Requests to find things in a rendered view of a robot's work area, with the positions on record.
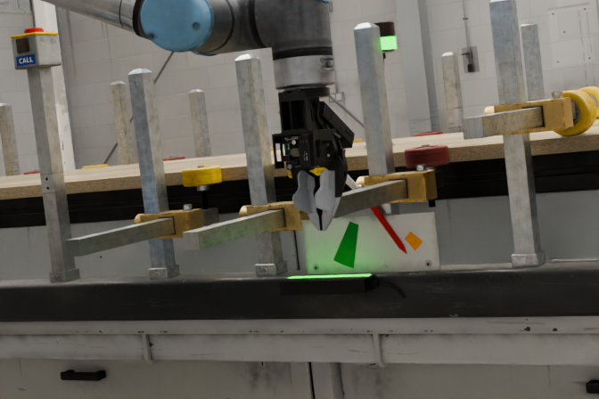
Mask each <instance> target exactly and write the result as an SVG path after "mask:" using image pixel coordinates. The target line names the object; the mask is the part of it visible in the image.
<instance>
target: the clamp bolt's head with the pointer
mask: <svg viewBox="0 0 599 399"><path fill-rule="evenodd" d="M370 209H371V210H372V211H373V213H374V214H375V215H376V217H377V218H378V220H379V221H380V222H381V224H382V225H383V227H384V228H385V230H386V231H387V232H388V234H389V235H390V237H391V238H392V239H393V240H394V242H395V243H396V244H397V246H398V247H399V248H400V249H401V250H402V251H404V252H405V253H406V249H405V247H404V244H403V243H402V242H401V240H400V239H399V237H398V236H397V234H396V233H395V232H394V231H393V230H392V228H391V227H390V225H389V224H388V222H387V221H386V220H385V218H384V217H383V215H382V214H381V212H380V211H379V209H378V208H377V207H376V206H375V207H372V208H370Z"/></svg>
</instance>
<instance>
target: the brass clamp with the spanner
mask: <svg viewBox="0 0 599 399"><path fill-rule="evenodd" d="M395 180H406V190H407V197H405V198H403V199H397V200H393V201H391V202H388V203H384V204H392V203H406V202H419V201H428V200H433V199H436V198H437V197H438V194H437V185H436V177H435V170H428V171H425V172H415V171H411V172H400V173H393V174H389V175H373V176H369V175H367V176H359V177H358V179H357V181H356V184H357V185H359V184H364V185H365V186H371V185H375V184H378V183H385V182H388V181H395Z"/></svg>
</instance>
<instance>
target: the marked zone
mask: <svg viewBox="0 0 599 399"><path fill-rule="evenodd" d="M357 232H358V224H354V223H352V222H350V221H349V225H348V227H347V230H346V231H345V233H344V236H343V238H342V240H341V244H340V245H339V248H338V250H337V253H336V255H335V257H334V259H333V260H334V261H336V262H338V263H340V264H342V265H346V266H348V267H351V268H354V262H355V254H356V246H357Z"/></svg>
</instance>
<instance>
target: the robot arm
mask: <svg viewBox="0 0 599 399"><path fill-rule="evenodd" d="M40 1H43V2H46V3H49V4H53V5H56V6H58V7H61V8H63V9H66V10H69V11H72V12H76V13H78V14H81V15H84V16H86V17H89V18H92V19H95V20H98V21H101V22H104V23H107V24H110V25H112V26H115V27H117V28H120V29H124V30H127V31H130V32H133V33H134V34H136V35H137V36H139V37H143V38H146V39H149V40H151V41H152V42H153V43H154V44H156V45H157V46H158V47H160V48H162V49H165V50H167V51H171V52H175V53H184V52H189V51H190V52H192V53H194V54H197V55H203V56H214V55H217V54H220V53H233V52H240V51H248V50H255V49H262V48H271V47H272V56H273V66H274V76H275V89H276V90H284V91H283V92H282V93H278V98H279V108H280V119H281V128H282V132H281V133H280V134H272V140H273V150H274V160H275V169H278V168H284V162H286V168H287V169H288V170H291V176H292V179H293V181H294V182H295V183H296V185H297V186H298V190H297V191H296V192H295V193H294V195H293V197H292V202H293V206H294V207H295V208H296V209H299V210H302V211H305V212H307V214H308V217H309V219H310V220H311V222H312V223H313V225H314V226H315V227H316V229H317V230H318V231H325V230H326V229H327V228H328V226H329V225H330V223H331V221H332V219H333V217H334V215H335V212H336V210H337V207H338V205H339V202H340V199H341V196H342V193H343V190H344V186H345V183H346V180H347V176H348V164H347V160H346V156H345V152H346V150H345V149H348V148H352V145H353V141H354V135H355V134H354V133H353V132H352V130H351V129H350V128H349V127H348V126H347V125H346V124H345V123H344V122H343V121H342V120H341V119H340V118H339V117H338V116H337V115H336V113H335V112H334V111H333V110H332V109H331V108H330V107H329V106H328V105H327V104H326V103H325V102H324V101H321V102H320V101H319V98H323V97H328V96H330V87H327V86H332V85H334V83H335V76H334V64H335V63H334V61H333V56H332V37H331V26H330V16H329V6H328V4H329V3H330V2H329V0H40ZM276 143H280V152H281V161H277V156H276V146H275V144H276ZM283 144H284V149H285V155H283ZM319 167H324V168H326V169H323V170H322V171H321V175H320V178H319V177H318V176H317V175H315V174H313V173H312V172H310V170H314V169H315V168H319ZM327 169H328V170H327ZM322 210H323V211H322Z"/></svg>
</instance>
